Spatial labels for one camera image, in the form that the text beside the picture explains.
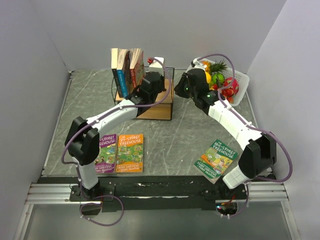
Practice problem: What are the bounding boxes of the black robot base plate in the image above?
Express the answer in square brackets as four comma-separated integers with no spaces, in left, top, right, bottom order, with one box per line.
[69,174,248,216]

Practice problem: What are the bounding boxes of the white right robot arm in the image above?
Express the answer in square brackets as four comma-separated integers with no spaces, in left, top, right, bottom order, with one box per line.
[174,68,277,200]

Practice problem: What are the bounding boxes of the orange round fruit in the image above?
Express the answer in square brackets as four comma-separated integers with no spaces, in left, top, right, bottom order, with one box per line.
[205,71,212,84]

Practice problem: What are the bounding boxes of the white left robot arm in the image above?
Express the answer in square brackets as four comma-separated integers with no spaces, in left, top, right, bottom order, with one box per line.
[61,71,166,201]

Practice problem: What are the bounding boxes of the red 13-storey treehouse book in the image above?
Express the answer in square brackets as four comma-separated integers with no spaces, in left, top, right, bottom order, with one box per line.
[128,48,145,94]

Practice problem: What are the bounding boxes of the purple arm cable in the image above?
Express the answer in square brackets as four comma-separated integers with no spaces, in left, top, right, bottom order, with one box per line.
[197,53,293,218]
[61,58,173,227]

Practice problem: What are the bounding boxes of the pink dragon fruit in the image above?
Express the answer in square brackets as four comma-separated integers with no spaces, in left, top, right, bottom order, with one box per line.
[222,77,239,97]

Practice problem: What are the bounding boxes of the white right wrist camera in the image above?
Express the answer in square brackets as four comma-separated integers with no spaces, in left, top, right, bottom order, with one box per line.
[189,58,205,70]

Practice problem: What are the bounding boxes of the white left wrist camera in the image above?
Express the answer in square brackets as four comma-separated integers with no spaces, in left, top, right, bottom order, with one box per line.
[147,57,165,75]

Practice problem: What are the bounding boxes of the purple 117-storey treehouse book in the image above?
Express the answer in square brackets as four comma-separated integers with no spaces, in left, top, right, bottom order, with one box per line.
[94,134,117,174]

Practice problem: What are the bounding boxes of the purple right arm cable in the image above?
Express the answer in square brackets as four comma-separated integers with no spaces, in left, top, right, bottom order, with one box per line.
[197,53,293,218]

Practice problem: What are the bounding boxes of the green 104-storey treehouse book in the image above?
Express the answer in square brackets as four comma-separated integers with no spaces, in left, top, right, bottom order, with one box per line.
[194,139,238,184]

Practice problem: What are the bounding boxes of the orange 39-storey treehouse book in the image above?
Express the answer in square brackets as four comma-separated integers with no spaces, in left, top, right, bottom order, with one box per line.
[115,133,144,174]

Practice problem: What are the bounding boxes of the blue comic cover book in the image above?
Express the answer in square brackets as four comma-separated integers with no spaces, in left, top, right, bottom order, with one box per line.
[116,48,131,98]

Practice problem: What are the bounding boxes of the wooden two-tier metal shelf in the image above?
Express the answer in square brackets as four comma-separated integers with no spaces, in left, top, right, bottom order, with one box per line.
[112,66,175,121]

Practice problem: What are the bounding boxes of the dark grey cover book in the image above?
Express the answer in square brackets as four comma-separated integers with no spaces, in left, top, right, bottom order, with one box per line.
[110,48,123,98]

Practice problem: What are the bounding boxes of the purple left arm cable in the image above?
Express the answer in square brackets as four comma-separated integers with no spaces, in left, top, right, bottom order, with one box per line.
[61,58,173,227]

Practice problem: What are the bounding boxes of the green apple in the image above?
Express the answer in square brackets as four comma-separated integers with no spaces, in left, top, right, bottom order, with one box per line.
[211,72,225,84]

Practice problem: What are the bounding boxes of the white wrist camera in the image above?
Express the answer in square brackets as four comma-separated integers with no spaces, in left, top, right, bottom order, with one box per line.
[147,57,165,75]
[189,58,205,70]

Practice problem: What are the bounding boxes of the white plastic fruit basket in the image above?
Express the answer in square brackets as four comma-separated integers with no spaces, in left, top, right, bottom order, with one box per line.
[187,57,250,107]

